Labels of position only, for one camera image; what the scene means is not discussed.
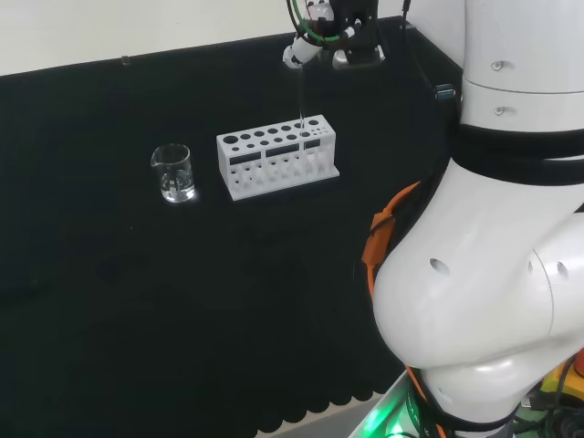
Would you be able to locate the metal base plate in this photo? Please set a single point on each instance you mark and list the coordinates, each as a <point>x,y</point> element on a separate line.
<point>378,417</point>

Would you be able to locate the blue plug connector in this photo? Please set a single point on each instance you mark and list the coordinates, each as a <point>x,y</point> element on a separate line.
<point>445,91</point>

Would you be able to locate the clear glass rod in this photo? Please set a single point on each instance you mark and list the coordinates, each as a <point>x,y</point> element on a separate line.
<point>301,98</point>

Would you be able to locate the white test tube rack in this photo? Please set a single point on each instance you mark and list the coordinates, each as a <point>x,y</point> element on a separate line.
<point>224,169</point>

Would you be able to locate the yellow stop button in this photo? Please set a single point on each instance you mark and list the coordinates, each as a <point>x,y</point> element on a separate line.
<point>554,382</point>

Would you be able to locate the small clear glass beaker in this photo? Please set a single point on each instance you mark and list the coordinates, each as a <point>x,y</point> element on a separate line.
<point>175,184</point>

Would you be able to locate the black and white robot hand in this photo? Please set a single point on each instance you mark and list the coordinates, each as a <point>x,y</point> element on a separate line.
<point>360,41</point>

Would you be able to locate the clear tape strip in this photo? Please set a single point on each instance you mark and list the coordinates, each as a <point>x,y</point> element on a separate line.
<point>124,60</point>

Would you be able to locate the black table cloth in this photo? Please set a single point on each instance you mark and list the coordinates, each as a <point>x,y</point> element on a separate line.
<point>137,296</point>

